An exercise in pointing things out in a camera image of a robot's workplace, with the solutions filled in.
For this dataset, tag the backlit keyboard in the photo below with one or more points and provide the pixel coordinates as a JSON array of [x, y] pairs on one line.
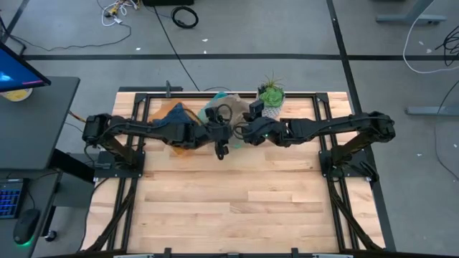
[[9, 200]]

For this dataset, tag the black aluminium table frame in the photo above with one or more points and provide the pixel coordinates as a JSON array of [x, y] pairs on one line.
[[141, 104]]

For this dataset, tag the grey desk foot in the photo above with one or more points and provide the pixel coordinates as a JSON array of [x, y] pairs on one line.
[[409, 18], [430, 110]]

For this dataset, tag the teal plastic bin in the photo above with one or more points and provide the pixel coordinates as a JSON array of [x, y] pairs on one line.
[[206, 111]]

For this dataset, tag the black caster wheel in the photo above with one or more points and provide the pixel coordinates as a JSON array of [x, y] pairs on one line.
[[51, 235]]

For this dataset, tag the succulent in patterned white pot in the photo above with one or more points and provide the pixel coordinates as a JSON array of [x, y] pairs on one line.
[[272, 96]]

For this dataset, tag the khaki baseball cap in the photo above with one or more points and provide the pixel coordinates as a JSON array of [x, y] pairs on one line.
[[238, 105]]

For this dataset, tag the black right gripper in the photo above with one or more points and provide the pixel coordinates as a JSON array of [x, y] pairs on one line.
[[265, 130]]

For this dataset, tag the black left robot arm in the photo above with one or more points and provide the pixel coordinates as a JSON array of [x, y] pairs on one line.
[[143, 127]]

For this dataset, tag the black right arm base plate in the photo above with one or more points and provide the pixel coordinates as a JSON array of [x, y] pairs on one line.
[[358, 161]]

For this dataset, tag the black computer mouse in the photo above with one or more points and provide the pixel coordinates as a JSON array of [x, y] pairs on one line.
[[26, 225]]

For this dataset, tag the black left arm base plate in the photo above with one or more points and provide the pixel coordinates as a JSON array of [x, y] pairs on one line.
[[104, 168]]

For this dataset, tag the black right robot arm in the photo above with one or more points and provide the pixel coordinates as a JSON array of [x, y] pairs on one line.
[[340, 123]]

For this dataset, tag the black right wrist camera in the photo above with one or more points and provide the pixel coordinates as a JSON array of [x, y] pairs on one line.
[[256, 109]]

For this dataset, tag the dark blue baseball cap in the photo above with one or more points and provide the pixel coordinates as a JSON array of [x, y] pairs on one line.
[[174, 116]]

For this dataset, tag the black desk top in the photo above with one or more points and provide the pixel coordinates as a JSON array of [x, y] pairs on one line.
[[32, 125]]

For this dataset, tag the computer monitor with blue screen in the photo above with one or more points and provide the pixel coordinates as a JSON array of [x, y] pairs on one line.
[[14, 71]]

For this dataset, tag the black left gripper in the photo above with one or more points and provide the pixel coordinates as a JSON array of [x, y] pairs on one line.
[[217, 134]]

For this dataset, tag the yellow round container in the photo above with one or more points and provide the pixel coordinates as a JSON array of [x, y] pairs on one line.
[[16, 95]]

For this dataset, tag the black box on floor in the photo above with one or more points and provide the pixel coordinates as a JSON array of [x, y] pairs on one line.
[[168, 2]]

